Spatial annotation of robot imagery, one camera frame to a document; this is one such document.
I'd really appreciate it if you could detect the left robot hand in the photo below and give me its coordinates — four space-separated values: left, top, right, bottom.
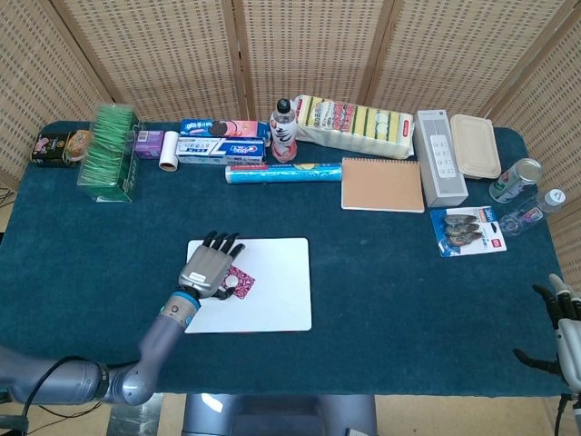
177 231 247 302

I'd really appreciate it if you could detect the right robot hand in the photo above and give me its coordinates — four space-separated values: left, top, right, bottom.
512 272 581 392

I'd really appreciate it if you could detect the pink patterned card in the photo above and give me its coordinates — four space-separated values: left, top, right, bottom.
221 266 257 302

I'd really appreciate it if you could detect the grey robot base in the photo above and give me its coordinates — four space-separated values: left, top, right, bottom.
181 392 379 436

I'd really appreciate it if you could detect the white rectangular board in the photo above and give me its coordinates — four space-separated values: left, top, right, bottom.
183 237 313 335

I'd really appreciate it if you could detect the white toothpaste box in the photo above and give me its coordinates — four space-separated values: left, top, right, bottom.
175 136 267 165

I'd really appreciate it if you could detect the white paper roll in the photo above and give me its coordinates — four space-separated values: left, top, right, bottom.
158 131 181 173

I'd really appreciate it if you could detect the blue cling film roll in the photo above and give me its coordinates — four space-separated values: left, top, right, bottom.
224 162 343 184

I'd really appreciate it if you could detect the purple small box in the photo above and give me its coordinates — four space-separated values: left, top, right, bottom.
133 129 166 161

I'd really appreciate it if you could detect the blue cookie box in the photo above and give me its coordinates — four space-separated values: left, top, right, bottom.
179 118 271 140

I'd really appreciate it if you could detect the small clear plastic bottle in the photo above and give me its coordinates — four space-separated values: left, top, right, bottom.
535 187 567 217

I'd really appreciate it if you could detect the green tea bag box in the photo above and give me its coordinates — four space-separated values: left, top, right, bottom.
76 104 145 203

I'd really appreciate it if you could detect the binder clips blister pack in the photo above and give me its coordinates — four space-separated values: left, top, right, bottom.
428 204 508 259

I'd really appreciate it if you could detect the pink drink bottle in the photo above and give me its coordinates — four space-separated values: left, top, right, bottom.
269 98 299 164

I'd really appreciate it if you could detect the blue table cloth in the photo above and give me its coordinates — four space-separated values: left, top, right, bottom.
0 119 569 397

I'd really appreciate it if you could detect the green drink can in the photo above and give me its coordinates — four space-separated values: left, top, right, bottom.
488 157 544 203

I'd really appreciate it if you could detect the dark snack packet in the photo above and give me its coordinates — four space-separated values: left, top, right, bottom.
30 131 78 169

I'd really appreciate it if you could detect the brown spiral notebook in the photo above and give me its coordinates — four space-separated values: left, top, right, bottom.
340 156 426 213

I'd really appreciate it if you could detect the yellow sponge pack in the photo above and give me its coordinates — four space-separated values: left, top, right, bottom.
293 94 416 160

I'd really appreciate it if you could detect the wooden folding screen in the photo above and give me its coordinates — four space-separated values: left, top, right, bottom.
0 0 581 292

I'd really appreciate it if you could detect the beige lunch container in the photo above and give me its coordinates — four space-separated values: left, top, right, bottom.
448 114 502 179

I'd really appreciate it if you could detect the grey power strip box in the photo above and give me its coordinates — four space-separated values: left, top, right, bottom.
415 108 469 209

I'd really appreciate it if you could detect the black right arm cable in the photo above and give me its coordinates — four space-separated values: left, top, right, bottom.
554 393 571 436

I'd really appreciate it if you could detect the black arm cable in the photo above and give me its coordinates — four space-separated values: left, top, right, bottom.
554 393 571 436
20 356 94 436

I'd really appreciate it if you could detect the black floor cable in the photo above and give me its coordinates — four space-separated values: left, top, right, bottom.
38 401 110 420

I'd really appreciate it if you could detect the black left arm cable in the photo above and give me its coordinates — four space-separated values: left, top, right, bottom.
20 356 94 436

